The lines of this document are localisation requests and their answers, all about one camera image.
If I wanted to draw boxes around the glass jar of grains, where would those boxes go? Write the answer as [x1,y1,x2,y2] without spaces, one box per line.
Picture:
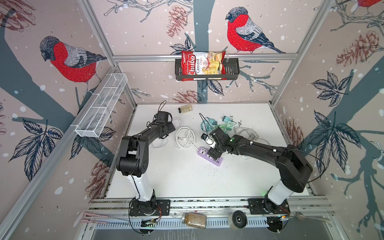
[182,213,207,229]

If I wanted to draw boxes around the teal cable bundle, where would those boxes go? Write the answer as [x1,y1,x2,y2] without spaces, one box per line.
[200,115,241,136]

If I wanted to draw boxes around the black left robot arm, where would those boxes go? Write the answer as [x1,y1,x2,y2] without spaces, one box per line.
[116,110,176,216]

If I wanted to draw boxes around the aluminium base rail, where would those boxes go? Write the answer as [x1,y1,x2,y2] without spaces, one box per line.
[85,196,336,230]

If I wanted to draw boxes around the red cassava chips bag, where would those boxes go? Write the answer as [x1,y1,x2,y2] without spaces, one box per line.
[181,51,226,77]

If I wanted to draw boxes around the black round knob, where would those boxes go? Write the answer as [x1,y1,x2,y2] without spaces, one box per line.
[228,211,248,229]

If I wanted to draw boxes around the white cable coil right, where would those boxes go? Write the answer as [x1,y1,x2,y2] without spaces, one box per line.
[232,125,271,145]

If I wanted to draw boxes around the pink chopsticks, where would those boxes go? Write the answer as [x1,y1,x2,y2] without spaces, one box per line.
[77,212,110,225]

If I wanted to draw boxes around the metal spoon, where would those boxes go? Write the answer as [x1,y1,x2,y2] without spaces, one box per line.
[295,212,331,223]

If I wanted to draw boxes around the thick white power cord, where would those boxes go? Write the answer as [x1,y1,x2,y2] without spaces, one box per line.
[174,125,200,150]

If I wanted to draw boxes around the purple power strip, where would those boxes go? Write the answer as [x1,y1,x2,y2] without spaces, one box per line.
[198,147,223,167]

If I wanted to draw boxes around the white mesh wall shelf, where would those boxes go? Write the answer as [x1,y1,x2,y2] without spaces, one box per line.
[75,73,128,138]

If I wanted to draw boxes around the black wire wall basket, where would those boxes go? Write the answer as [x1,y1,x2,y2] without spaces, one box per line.
[175,59,240,81]

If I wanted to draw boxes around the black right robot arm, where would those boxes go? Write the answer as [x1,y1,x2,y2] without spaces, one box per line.
[201,128,313,214]

